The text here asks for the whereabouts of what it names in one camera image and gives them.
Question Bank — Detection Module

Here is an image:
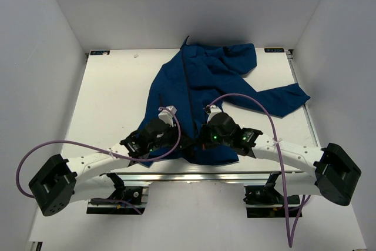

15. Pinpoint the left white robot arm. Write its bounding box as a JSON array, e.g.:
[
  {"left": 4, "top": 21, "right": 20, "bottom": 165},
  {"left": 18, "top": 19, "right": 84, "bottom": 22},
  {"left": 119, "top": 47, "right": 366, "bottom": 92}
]
[{"left": 29, "top": 106, "right": 185, "bottom": 216}]

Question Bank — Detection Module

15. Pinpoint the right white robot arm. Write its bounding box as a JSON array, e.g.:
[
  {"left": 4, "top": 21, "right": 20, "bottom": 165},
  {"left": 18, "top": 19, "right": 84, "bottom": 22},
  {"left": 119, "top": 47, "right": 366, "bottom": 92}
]
[{"left": 199, "top": 112, "right": 361, "bottom": 206}]

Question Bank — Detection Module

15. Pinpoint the right blue table label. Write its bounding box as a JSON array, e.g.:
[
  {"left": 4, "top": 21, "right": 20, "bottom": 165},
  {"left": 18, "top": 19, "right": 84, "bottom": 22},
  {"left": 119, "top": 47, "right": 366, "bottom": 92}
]
[{"left": 264, "top": 48, "right": 285, "bottom": 53}]

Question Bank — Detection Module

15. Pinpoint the blue jacket with black lining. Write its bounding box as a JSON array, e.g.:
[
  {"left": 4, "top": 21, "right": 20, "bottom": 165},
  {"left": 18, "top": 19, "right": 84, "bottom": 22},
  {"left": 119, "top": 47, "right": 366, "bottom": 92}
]
[{"left": 132, "top": 35, "right": 311, "bottom": 167}]

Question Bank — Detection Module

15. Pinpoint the left blue table label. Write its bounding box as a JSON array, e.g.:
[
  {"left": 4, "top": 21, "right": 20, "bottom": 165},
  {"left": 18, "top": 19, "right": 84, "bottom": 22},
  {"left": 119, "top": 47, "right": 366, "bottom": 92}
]
[{"left": 89, "top": 50, "right": 110, "bottom": 56}]

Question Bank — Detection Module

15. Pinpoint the blue table label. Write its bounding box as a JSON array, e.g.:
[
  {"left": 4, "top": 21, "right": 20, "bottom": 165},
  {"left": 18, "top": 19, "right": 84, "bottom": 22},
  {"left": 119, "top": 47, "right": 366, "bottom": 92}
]
[
  {"left": 89, "top": 50, "right": 110, "bottom": 56},
  {"left": 264, "top": 48, "right": 285, "bottom": 53}
]

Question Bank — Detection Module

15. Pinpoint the purple cable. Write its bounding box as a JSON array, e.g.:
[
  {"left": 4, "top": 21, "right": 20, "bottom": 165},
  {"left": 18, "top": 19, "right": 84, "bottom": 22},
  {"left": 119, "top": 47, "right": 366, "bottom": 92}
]
[
  {"left": 15, "top": 106, "right": 182, "bottom": 215},
  {"left": 203, "top": 93, "right": 312, "bottom": 248}
]

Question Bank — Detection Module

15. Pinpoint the white front panel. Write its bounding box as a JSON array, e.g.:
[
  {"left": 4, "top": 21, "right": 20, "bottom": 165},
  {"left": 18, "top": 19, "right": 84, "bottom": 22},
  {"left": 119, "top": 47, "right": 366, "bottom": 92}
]
[{"left": 28, "top": 180, "right": 368, "bottom": 251}]

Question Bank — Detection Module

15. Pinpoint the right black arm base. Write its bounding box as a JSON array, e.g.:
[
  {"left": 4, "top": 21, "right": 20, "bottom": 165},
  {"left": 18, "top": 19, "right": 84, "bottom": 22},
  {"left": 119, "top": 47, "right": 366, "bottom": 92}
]
[{"left": 243, "top": 172, "right": 286, "bottom": 219}]

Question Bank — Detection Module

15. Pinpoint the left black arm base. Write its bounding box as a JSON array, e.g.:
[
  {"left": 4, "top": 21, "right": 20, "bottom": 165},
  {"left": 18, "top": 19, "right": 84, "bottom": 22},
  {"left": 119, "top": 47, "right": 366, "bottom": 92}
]
[{"left": 86, "top": 173, "right": 149, "bottom": 215}]

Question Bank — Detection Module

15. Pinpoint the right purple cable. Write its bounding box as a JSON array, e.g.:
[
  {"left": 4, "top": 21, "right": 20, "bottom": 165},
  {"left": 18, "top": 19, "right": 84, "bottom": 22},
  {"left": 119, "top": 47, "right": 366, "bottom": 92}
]
[{"left": 203, "top": 93, "right": 312, "bottom": 248}]

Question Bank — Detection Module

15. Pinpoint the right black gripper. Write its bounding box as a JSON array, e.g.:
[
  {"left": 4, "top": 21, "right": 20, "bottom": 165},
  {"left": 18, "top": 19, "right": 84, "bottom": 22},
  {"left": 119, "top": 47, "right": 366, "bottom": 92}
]
[{"left": 194, "top": 121, "right": 232, "bottom": 150}]

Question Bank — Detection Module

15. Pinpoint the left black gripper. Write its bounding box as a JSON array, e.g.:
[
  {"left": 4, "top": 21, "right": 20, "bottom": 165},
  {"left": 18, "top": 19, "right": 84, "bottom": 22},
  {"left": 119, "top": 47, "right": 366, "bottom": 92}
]
[{"left": 148, "top": 122, "right": 194, "bottom": 152}]

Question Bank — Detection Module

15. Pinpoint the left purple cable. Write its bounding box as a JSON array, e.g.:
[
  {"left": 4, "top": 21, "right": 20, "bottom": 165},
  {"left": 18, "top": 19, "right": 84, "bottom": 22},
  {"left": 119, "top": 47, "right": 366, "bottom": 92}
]
[{"left": 15, "top": 106, "right": 182, "bottom": 215}]

